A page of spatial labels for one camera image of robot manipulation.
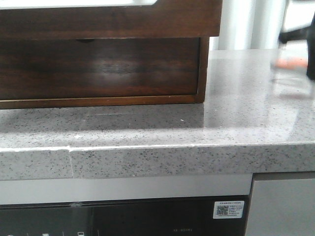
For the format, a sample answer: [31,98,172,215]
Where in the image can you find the white QR code sticker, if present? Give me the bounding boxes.
[213,201,245,219]

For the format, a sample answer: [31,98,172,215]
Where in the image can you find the grey cabinet door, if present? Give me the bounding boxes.
[245,172,315,236]

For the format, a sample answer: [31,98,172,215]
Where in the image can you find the dark wooden drawer cabinet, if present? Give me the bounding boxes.
[0,34,210,110]

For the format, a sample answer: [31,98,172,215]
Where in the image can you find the white tray on cabinet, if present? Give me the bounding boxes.
[0,0,157,10]

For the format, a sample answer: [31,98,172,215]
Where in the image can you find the white curtain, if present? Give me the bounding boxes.
[209,0,286,50]

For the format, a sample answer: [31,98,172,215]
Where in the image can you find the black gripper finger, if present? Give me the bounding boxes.
[279,25,315,81]

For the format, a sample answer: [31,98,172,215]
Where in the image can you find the black glass dishwasher front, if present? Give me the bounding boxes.
[0,195,249,236]

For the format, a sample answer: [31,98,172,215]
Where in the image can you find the grey orange handled scissors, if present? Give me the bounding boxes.
[270,58,308,72]

